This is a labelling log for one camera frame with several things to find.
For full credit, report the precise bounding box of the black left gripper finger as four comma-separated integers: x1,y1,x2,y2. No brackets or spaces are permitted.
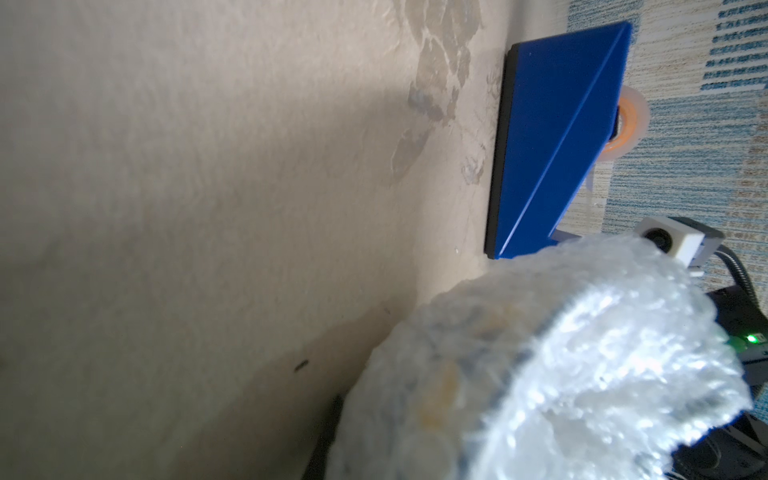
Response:
301,395,344,480

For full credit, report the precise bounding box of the blue tape dispenser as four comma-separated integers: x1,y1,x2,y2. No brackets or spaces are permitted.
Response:
484,21,650,260

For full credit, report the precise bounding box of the clear bubble wrap sheet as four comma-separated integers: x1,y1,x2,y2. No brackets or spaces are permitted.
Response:
326,234,752,479

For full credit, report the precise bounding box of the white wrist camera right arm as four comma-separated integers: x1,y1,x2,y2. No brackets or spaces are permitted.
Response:
634,216,725,269

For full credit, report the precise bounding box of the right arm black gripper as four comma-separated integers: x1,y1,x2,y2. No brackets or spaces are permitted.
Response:
668,286,767,479

